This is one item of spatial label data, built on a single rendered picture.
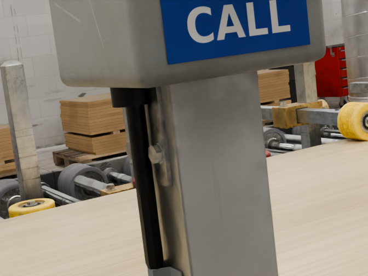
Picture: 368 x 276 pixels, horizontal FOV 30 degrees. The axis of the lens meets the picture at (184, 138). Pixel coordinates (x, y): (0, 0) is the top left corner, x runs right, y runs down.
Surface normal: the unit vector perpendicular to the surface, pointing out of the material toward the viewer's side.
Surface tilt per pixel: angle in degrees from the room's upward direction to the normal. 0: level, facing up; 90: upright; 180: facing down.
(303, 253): 0
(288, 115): 90
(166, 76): 105
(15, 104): 90
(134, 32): 90
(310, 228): 0
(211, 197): 90
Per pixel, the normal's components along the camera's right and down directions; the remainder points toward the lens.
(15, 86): 0.49, 0.07
